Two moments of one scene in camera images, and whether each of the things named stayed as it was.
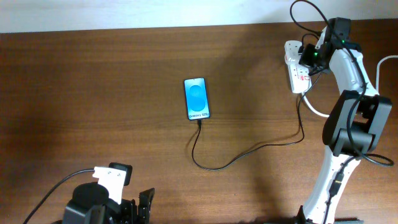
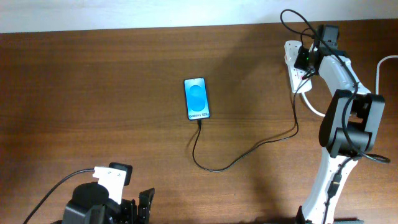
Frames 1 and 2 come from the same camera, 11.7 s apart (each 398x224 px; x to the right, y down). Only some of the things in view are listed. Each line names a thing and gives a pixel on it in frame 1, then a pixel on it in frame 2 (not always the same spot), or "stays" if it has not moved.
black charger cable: x=196 y=162 -> x=301 y=60
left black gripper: x=130 y=216 stays
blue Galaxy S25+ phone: x=196 y=99 stays
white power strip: x=300 y=79 stays
